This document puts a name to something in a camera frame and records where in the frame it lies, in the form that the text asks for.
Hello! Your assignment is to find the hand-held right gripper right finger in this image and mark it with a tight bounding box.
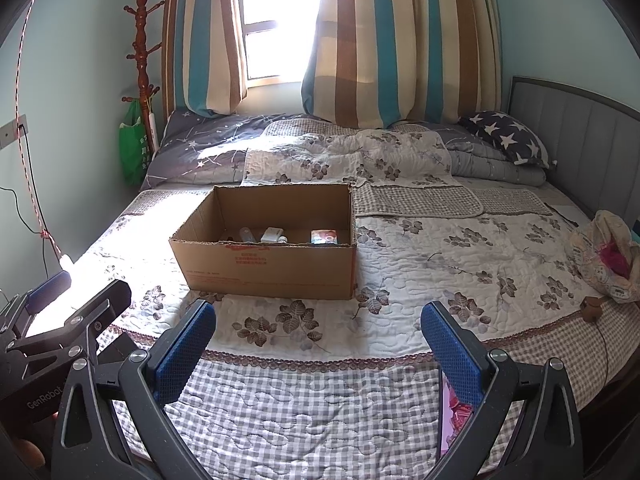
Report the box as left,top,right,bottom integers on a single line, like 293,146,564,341
420,301,585,480

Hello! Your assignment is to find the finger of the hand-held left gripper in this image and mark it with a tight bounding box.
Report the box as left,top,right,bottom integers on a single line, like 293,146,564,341
10,279,133,378
0,270,71,356

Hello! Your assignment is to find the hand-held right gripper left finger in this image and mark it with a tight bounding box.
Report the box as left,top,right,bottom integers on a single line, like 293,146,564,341
51,299,218,480

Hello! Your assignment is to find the brown cardboard box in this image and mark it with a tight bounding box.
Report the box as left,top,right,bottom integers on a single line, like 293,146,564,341
168,183,358,301

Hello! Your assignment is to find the smartphone with pink screen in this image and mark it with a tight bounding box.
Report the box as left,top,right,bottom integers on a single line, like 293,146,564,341
436,370,476,461

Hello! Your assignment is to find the floral quilted bedspread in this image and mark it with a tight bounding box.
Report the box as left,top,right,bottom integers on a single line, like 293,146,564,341
25,187,640,480

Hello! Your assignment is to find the green shopping bag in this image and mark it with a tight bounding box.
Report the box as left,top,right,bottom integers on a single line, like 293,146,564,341
118,99,151,187

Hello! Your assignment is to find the checkered quilted mat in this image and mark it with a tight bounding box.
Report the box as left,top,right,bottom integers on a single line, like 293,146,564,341
475,187,553,217
352,182,483,219

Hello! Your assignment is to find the purple star print duvet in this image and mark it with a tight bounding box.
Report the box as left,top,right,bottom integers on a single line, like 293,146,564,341
142,110,311,191

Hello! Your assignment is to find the white hanging stick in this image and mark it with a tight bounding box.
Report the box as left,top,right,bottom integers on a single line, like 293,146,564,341
146,110,160,155

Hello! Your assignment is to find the cream plastic bag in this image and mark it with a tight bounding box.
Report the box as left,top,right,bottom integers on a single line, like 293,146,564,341
570,210,640,304

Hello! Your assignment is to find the folded grey duvet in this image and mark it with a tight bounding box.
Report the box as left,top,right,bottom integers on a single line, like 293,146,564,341
442,135,548,188

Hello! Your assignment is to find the folded floral quilt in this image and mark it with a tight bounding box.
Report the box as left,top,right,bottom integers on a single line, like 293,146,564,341
242,120,458,188

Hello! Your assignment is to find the navy star print pillow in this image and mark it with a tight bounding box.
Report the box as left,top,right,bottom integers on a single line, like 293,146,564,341
457,111,551,168

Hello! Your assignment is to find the wooden coat rack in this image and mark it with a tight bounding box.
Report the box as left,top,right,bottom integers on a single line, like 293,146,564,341
121,0,166,126

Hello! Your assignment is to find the grey padded headboard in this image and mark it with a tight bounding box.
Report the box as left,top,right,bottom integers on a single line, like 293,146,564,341
507,76,640,241

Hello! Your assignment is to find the narrow striped curtain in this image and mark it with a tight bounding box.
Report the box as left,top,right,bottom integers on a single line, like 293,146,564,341
162,0,248,117

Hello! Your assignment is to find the wide striped curtain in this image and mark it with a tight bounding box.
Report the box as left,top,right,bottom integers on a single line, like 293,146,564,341
300,0,503,131

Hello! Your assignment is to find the thin black cable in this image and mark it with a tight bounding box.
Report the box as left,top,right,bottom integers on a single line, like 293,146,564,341
0,187,43,235

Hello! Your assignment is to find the white wall socket panel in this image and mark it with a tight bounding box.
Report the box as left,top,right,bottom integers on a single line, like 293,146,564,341
0,116,28,150

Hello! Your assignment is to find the red and white cord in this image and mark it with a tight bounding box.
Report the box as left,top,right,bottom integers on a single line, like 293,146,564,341
14,0,63,258

